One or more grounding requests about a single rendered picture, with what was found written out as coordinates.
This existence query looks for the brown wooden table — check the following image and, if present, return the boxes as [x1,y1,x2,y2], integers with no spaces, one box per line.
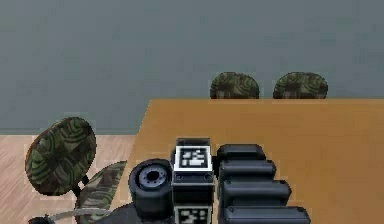
[109,98,384,224]

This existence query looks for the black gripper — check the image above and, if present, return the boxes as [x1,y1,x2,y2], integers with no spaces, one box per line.
[128,158,174,221]

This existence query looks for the green camouflage office chair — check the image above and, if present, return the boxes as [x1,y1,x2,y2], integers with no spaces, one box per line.
[272,71,329,100]
[24,116,128,224]
[209,71,260,100]

